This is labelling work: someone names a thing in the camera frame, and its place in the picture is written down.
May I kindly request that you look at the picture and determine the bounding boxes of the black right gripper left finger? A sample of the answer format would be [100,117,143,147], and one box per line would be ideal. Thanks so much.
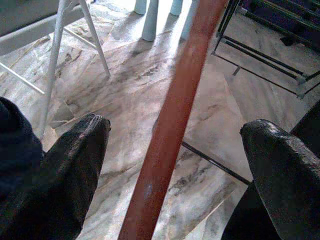
[0,112,111,240]

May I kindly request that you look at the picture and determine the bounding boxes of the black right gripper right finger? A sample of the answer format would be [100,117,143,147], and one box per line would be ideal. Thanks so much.
[239,118,320,240]

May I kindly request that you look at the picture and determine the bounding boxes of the dark navy garment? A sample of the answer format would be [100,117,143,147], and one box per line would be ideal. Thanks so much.
[0,96,45,201]

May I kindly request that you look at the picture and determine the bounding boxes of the pink plastic clothes hanger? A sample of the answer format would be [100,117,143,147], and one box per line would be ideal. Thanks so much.
[116,0,230,240]

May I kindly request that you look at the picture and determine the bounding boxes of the white plastic folding table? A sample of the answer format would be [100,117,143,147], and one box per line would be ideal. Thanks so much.
[0,0,112,141]

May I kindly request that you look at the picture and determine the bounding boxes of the black metal shelf rack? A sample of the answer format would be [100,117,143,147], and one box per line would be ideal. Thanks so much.
[211,0,320,100]

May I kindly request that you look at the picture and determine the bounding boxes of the pale blue plastic stool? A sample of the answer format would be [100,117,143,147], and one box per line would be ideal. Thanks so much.
[133,0,201,43]

